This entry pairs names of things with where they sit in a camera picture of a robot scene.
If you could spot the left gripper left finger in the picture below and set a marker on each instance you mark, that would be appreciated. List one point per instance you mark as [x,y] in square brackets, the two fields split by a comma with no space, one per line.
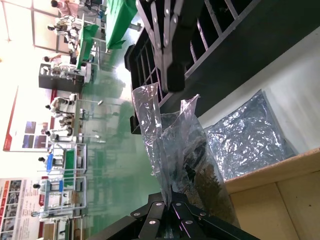
[140,225]

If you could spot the long white table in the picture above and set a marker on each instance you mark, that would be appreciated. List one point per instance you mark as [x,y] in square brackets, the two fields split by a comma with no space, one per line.
[85,120]

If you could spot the tall black cabinet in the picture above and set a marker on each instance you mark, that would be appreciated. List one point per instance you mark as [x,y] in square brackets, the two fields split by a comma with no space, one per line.
[47,80]

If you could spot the wall poster with photo row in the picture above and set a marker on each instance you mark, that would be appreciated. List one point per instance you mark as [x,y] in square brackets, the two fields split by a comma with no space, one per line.
[17,207]

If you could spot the green cloth table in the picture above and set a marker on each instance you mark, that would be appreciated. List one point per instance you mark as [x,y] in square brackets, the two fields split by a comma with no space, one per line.
[117,25]
[86,42]

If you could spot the white humanoid robot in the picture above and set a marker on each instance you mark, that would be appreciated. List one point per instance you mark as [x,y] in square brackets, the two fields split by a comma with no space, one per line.
[60,135]
[40,188]
[65,32]
[43,160]
[70,72]
[60,106]

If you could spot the wall poster with purple photos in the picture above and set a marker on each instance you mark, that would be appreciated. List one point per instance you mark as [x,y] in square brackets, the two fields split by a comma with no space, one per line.
[27,117]

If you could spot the pipe frame workbench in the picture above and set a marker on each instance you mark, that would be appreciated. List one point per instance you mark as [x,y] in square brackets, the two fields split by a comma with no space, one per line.
[62,227]

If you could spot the pipe rack with blue bin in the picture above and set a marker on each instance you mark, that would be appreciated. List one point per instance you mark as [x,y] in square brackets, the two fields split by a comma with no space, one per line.
[67,162]

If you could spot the black slotted container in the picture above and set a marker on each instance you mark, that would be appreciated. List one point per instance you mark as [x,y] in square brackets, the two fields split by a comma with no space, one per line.
[250,50]

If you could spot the translucent antistatic bag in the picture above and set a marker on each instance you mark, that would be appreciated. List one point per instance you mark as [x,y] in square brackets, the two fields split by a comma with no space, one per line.
[165,140]

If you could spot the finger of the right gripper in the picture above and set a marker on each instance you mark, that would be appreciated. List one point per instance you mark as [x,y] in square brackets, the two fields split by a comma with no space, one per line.
[180,50]
[157,30]

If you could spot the brown cardboard box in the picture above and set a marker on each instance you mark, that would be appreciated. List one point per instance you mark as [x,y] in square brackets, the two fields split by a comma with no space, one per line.
[275,200]

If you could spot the person in pale clothes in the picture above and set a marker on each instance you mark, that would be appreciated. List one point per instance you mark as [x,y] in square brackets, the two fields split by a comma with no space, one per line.
[62,6]

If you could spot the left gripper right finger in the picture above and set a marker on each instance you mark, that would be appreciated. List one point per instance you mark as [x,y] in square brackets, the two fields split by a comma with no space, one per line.
[200,225]

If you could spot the white pipe rack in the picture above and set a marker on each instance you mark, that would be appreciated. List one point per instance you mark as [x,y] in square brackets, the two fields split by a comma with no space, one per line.
[65,197]

